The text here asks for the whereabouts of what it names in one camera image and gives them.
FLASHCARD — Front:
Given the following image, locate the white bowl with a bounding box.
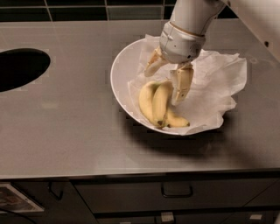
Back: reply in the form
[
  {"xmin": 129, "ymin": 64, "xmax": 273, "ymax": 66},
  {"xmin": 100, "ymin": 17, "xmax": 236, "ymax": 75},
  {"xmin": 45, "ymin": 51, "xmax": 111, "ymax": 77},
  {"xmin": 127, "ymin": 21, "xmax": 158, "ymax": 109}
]
[{"xmin": 109, "ymin": 36, "xmax": 231, "ymax": 137}]

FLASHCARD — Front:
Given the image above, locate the dark round sink hole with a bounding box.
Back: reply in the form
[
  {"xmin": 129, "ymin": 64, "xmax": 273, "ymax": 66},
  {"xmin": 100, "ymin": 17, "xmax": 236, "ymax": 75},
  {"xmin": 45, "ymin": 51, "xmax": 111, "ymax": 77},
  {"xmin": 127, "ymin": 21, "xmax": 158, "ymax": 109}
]
[{"xmin": 0, "ymin": 48, "xmax": 51, "ymax": 92}]

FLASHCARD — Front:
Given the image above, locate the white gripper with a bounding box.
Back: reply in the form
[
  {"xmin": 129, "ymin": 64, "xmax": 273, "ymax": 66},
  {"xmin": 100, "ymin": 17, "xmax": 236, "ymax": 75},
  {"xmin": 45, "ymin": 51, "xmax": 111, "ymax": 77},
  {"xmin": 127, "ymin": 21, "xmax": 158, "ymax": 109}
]
[{"xmin": 144, "ymin": 22, "xmax": 206, "ymax": 106}]

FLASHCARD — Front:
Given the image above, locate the black drawer handle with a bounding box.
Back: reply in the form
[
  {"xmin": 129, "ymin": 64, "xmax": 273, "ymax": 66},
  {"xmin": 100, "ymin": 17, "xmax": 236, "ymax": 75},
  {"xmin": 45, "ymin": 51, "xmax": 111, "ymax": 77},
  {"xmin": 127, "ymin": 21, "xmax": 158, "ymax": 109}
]
[{"xmin": 161, "ymin": 182, "xmax": 193, "ymax": 199}]

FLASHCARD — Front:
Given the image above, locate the grey drawer front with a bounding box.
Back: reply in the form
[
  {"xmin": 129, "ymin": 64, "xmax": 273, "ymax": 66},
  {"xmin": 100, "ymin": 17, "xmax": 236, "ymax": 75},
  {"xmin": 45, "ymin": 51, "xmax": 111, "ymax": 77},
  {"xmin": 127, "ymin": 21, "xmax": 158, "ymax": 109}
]
[{"xmin": 76, "ymin": 178, "xmax": 280, "ymax": 214}]

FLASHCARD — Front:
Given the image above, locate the lower grey drawer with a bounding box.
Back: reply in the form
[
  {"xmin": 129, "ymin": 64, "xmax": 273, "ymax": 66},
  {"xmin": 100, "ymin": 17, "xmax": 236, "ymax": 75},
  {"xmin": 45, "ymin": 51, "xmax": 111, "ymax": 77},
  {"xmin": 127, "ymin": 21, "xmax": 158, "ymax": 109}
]
[{"xmin": 97, "ymin": 211, "xmax": 280, "ymax": 224}]

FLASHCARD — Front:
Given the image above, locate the yellow banana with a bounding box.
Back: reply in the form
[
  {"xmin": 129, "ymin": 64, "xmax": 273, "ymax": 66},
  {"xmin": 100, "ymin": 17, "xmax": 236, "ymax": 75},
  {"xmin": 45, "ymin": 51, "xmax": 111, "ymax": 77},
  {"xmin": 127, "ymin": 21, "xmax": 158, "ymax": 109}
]
[{"xmin": 152, "ymin": 80, "xmax": 173, "ymax": 126}]

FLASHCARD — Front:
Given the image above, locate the white crumpled paper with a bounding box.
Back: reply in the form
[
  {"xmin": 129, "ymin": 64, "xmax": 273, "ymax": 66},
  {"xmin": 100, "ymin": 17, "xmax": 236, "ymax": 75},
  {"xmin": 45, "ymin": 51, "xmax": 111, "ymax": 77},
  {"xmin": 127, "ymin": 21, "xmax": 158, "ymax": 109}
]
[{"xmin": 123, "ymin": 36, "xmax": 247, "ymax": 136}]

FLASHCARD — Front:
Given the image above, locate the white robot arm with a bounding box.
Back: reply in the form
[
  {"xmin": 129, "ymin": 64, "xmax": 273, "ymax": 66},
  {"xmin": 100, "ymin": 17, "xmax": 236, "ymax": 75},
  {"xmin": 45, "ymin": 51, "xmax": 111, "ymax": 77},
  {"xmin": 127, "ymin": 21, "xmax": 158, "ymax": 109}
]
[{"xmin": 144, "ymin": 0, "xmax": 280, "ymax": 105}]

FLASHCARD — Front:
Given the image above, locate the black cabinet door handle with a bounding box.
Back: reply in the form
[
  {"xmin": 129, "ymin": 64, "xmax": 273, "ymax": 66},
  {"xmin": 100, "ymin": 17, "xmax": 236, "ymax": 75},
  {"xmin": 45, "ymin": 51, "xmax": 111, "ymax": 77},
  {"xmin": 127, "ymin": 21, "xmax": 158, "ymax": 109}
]
[{"xmin": 47, "ymin": 181, "xmax": 64, "ymax": 201}]

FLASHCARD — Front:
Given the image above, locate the grey cabinet door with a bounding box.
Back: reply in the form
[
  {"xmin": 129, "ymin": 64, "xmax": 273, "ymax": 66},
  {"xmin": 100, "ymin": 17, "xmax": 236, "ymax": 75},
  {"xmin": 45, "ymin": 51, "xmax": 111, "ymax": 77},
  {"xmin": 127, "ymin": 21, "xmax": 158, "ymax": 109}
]
[{"xmin": 14, "ymin": 181, "xmax": 97, "ymax": 224}]

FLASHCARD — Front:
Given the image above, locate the grey drawer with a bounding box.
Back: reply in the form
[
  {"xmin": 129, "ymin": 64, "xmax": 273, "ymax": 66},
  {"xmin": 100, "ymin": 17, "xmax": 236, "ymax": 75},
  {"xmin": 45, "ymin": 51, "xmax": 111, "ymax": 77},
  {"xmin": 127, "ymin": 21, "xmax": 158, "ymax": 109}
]
[
  {"xmin": 97, "ymin": 211, "xmax": 280, "ymax": 224},
  {"xmin": 76, "ymin": 178, "xmax": 280, "ymax": 214}
]

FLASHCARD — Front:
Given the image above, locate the small white label right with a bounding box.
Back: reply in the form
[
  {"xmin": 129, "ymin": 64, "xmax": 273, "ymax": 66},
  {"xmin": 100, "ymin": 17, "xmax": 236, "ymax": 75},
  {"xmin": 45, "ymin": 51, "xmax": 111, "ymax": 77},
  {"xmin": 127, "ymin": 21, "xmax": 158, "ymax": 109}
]
[{"xmin": 249, "ymin": 214, "xmax": 263, "ymax": 221}]

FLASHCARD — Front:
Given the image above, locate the white label tag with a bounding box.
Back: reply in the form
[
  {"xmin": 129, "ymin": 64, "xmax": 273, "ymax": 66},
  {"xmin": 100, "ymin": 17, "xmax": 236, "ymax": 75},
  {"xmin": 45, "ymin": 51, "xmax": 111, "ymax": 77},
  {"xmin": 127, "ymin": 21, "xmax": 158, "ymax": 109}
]
[{"xmin": 161, "ymin": 212, "xmax": 174, "ymax": 224}]

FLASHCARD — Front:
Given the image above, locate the printed paper sheet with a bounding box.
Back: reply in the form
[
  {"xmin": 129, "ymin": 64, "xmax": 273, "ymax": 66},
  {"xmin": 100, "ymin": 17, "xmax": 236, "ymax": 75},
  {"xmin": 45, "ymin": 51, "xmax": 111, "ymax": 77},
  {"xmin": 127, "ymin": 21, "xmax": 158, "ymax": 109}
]
[{"xmin": 0, "ymin": 183, "xmax": 45, "ymax": 213}]

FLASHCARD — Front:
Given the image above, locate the yellow banana underneath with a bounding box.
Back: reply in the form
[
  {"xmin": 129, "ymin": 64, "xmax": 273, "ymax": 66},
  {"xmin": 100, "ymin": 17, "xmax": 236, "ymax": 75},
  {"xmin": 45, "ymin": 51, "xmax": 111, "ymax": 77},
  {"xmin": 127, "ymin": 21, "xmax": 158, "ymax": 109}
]
[{"xmin": 138, "ymin": 80, "xmax": 191, "ymax": 129}]

